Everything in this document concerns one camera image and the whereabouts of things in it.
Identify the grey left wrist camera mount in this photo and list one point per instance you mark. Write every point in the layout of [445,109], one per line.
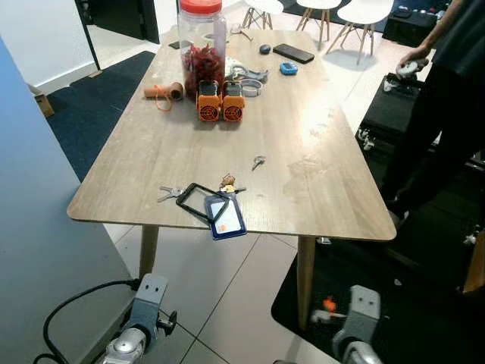
[149,296]

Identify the keys with brown charm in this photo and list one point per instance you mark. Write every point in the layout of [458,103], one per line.
[227,180]

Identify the small dark flat object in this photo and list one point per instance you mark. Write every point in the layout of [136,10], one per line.
[175,45]

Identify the silver key bunch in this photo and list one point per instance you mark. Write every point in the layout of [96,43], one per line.
[173,192]

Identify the black smartphone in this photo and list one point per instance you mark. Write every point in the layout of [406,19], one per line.
[293,53]

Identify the clear jar red lid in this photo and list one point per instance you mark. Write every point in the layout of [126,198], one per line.
[201,45]

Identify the person's hand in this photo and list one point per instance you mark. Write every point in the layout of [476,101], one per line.
[416,57]

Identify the black equipment case metal latches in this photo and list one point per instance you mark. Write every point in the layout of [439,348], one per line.
[386,114]

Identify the black floor mat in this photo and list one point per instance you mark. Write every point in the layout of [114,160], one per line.
[424,303]

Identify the orange black fan device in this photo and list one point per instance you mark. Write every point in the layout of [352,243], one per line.
[209,105]
[233,106]

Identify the brown wooden panel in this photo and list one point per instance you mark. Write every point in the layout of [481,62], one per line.
[476,265]

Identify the light wooden table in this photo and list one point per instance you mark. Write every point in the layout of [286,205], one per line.
[250,152]

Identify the person in black clothes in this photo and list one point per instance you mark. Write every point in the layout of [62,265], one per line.
[447,106]

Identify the person's bare forearm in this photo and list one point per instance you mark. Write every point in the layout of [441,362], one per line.
[445,26]

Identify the grey metal tool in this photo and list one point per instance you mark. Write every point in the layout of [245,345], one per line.
[258,74]

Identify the black door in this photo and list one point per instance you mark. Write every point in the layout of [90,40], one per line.
[121,19]

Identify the cardboard box red label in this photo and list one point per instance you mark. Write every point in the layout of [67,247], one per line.
[42,102]

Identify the white chair wooden legs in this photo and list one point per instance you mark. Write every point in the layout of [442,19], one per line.
[265,3]
[367,9]
[317,4]

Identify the black bag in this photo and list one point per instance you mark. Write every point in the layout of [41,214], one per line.
[409,29]

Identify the small blue device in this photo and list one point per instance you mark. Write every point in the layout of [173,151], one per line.
[288,69]

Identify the black rectangular badge frame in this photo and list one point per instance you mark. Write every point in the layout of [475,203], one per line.
[192,213]

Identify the small black mouse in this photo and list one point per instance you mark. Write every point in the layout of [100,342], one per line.
[264,49]

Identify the single silver key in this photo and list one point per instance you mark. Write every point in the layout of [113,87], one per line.
[259,160]

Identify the grey handheld device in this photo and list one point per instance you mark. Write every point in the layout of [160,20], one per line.
[411,71]

